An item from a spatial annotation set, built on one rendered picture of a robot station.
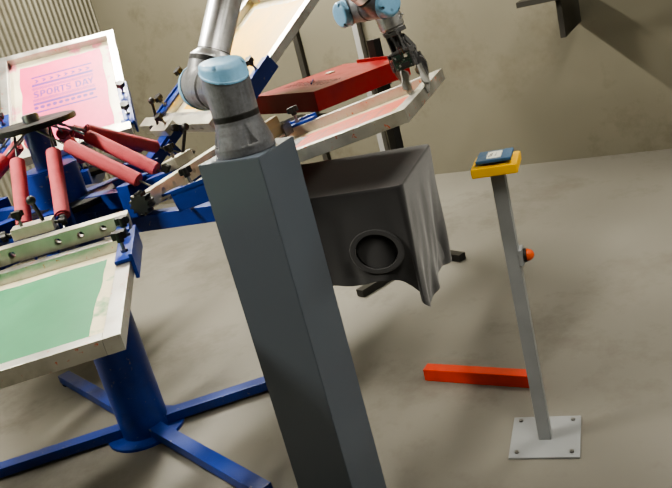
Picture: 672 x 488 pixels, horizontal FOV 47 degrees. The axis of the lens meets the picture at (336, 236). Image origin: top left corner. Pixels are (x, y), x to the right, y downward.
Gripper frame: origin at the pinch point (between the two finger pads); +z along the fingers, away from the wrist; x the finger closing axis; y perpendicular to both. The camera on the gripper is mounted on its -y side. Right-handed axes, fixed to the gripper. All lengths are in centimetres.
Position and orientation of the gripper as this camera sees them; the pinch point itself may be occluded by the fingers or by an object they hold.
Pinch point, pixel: (420, 91)
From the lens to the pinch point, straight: 236.6
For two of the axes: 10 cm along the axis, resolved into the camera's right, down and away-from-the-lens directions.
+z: 4.0, 8.8, 2.5
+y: -2.9, 3.8, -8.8
